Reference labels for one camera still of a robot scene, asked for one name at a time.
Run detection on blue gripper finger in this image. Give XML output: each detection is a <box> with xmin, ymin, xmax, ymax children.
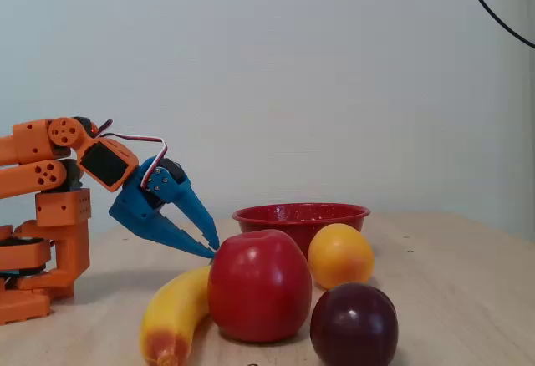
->
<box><xmin>140</xmin><ymin>211</ymin><xmax>217</xmax><ymax>259</ymax></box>
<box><xmin>145</xmin><ymin>167</ymin><xmax>222</xmax><ymax>251</ymax></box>

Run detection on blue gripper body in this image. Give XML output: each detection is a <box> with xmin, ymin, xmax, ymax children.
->
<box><xmin>109</xmin><ymin>156</ymin><xmax>191</xmax><ymax>241</ymax></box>

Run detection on yellow-orange peach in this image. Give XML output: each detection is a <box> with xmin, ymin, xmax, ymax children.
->
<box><xmin>308</xmin><ymin>222</ymin><xmax>375</xmax><ymax>291</ymax></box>

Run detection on red speckled bowl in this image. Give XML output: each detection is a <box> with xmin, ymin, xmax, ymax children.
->
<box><xmin>232</xmin><ymin>202</ymin><xmax>372</xmax><ymax>261</ymax></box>

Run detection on yellow banana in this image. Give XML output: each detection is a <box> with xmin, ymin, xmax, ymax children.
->
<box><xmin>139</xmin><ymin>264</ymin><xmax>212</xmax><ymax>366</ymax></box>

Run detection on red apple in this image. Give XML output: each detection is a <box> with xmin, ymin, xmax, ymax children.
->
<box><xmin>207</xmin><ymin>228</ymin><xmax>313</xmax><ymax>344</ymax></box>

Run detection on dark purple plum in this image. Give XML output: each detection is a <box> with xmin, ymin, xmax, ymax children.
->
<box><xmin>309</xmin><ymin>282</ymin><xmax>400</xmax><ymax>366</ymax></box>

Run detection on white red black servo cable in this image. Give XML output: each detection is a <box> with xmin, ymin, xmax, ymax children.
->
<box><xmin>89</xmin><ymin>119</ymin><xmax>169</xmax><ymax>190</ymax></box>

